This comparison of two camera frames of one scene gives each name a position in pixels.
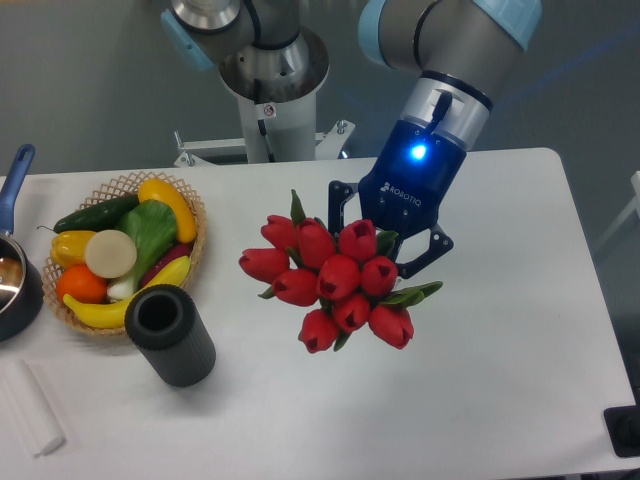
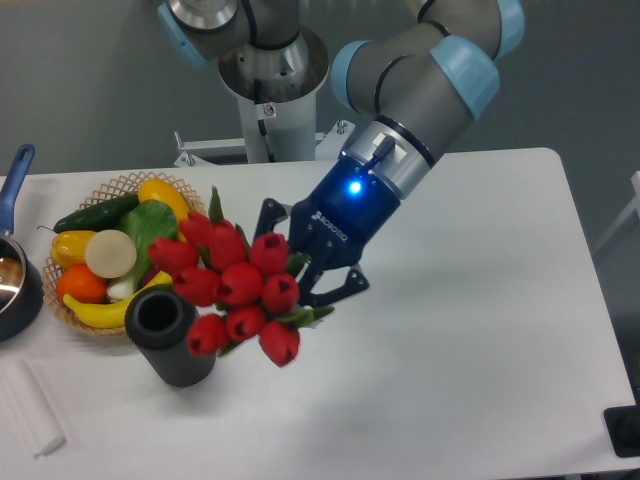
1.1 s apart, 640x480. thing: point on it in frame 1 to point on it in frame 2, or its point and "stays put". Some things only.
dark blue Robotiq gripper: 404,190 to 331,227
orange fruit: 79,282 stays put
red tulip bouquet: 347,282 to 243,288
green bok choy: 153,227 stays put
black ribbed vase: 164,323 stays put
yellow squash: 156,189 stays put
